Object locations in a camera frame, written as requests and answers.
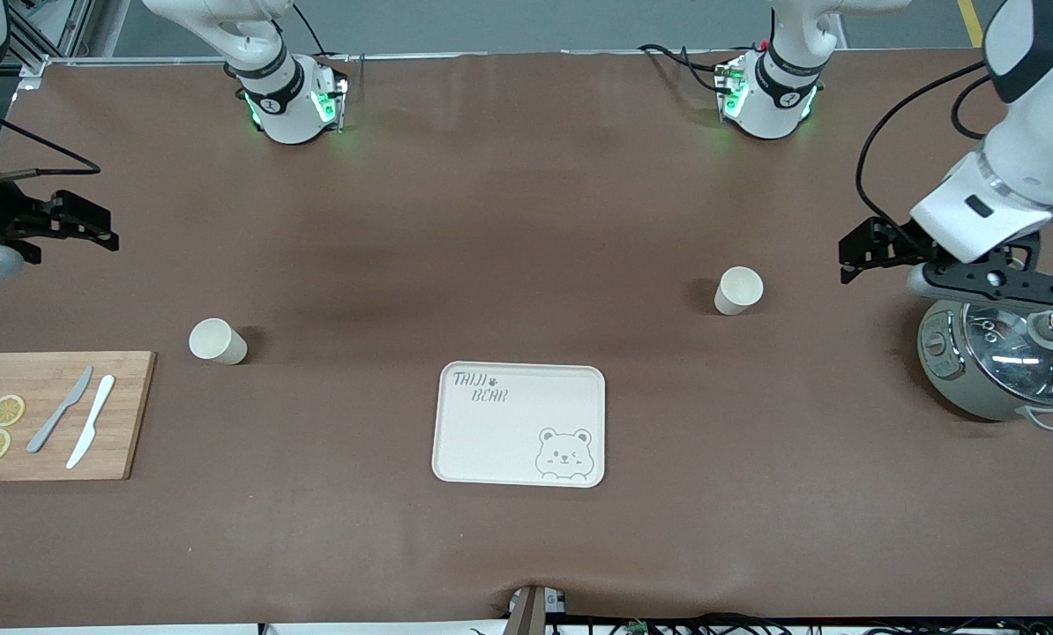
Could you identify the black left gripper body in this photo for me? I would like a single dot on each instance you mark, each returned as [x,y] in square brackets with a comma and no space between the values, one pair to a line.
[895,242]

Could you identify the white IKEA cup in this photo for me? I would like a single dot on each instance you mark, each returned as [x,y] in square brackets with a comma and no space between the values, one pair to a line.
[738,291]
[218,342]

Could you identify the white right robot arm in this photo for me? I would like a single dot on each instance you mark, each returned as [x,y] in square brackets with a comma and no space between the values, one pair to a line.
[288,115]

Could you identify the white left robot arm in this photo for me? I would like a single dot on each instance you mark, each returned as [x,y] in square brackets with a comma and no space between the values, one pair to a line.
[1038,132]

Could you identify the cream bear print tray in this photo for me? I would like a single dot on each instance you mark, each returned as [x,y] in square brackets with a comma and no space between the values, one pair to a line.
[509,441]

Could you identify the grey-green cooking pot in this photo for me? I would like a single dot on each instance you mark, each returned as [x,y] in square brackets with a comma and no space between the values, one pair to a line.
[950,370]

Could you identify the glass pot lid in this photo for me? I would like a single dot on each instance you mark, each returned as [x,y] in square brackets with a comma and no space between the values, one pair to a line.
[1011,362]

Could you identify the grey plastic knife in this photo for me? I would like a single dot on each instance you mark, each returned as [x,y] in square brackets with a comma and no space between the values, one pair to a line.
[61,410]

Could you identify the white plastic knife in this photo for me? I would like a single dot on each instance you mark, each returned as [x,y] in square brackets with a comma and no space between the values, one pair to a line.
[94,414]

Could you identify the wooden cutting board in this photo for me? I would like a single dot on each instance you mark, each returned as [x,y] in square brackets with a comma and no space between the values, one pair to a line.
[50,463]

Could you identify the brown table cover mat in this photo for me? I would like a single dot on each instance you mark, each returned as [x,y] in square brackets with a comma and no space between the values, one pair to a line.
[526,220]

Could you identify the aluminium frame profile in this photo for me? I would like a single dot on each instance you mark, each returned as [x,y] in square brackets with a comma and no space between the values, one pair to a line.
[50,35]

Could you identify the grey metal table bracket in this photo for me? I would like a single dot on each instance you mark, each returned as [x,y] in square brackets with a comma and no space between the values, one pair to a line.
[526,617]

